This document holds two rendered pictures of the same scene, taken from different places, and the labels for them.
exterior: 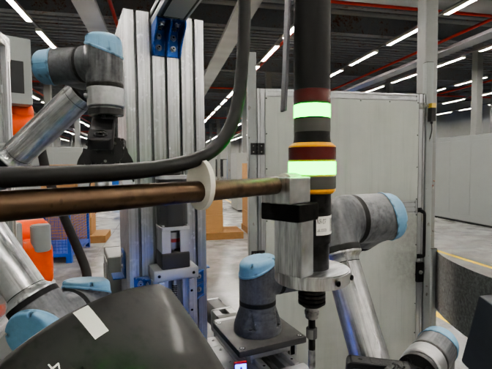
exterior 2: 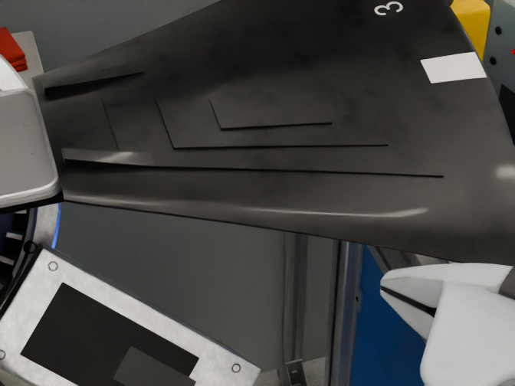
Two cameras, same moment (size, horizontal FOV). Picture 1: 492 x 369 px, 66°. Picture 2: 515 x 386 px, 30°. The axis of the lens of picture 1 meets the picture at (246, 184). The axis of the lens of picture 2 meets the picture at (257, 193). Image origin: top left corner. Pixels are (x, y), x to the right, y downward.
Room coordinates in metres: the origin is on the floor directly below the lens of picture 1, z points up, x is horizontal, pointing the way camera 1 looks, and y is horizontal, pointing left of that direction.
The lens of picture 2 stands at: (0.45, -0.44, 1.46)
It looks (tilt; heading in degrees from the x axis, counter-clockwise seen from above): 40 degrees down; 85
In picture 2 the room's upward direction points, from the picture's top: straight up
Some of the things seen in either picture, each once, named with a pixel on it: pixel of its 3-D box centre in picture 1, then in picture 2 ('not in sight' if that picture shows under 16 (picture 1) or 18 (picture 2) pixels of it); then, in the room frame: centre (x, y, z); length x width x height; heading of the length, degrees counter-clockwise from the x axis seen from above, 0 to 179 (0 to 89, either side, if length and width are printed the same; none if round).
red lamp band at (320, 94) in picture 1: (312, 97); not in sight; (0.35, -0.06, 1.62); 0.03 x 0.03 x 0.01
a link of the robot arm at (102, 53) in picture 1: (102, 62); not in sight; (0.81, 0.30, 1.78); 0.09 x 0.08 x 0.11; 79
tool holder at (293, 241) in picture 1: (306, 229); not in sight; (0.34, -0.05, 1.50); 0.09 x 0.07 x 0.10; 137
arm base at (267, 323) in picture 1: (257, 313); not in sight; (1.17, -0.03, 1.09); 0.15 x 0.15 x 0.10
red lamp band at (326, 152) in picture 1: (312, 154); not in sight; (0.35, -0.06, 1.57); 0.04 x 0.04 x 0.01
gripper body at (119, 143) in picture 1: (107, 138); not in sight; (0.82, 0.30, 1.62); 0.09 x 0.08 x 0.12; 12
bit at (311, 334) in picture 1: (311, 340); not in sight; (0.35, -0.06, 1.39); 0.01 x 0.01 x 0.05
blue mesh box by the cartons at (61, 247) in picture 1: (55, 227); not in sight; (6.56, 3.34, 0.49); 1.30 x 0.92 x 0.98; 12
